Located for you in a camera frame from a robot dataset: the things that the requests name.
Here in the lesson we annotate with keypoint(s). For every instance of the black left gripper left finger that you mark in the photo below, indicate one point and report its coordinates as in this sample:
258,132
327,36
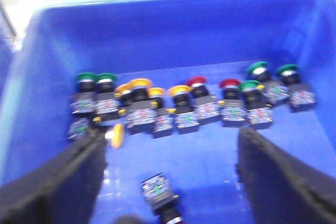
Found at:
63,190

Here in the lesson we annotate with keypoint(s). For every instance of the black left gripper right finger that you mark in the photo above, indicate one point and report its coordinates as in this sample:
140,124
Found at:
281,188

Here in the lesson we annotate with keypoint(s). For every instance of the yellow push button sideways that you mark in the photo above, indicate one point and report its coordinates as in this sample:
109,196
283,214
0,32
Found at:
114,134

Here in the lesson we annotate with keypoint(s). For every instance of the red mushroom push button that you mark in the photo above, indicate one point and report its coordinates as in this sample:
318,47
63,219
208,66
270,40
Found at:
157,192

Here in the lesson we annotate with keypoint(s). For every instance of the green push button front right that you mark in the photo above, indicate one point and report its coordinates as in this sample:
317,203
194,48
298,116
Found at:
259,112

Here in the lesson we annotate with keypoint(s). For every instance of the green push button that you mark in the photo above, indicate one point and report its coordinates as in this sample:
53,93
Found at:
259,112
106,103
273,90
302,97
83,101

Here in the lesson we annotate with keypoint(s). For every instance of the red push button right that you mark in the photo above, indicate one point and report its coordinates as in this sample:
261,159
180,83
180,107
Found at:
232,110

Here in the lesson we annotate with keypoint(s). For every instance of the green push button far left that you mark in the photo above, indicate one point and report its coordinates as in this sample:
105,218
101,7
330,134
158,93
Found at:
83,101

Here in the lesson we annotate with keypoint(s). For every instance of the green push button far right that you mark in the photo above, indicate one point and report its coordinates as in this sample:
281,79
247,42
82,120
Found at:
302,97

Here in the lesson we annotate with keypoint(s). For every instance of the green push button back right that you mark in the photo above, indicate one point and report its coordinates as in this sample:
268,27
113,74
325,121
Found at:
273,90

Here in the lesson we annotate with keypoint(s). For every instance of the yellow push button large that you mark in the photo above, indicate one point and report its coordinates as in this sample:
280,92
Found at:
141,113

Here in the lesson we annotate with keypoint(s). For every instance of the red push button centre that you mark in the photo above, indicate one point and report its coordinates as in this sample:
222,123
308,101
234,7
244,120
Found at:
205,103

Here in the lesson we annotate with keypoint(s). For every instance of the yellow push button back left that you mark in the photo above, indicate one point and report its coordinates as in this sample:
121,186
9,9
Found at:
124,94

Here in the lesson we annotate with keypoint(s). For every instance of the yellow push button centre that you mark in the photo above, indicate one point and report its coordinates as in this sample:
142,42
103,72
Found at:
186,118

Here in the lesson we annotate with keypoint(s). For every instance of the yellow push button small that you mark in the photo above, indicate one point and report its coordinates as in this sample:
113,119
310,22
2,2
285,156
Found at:
163,125

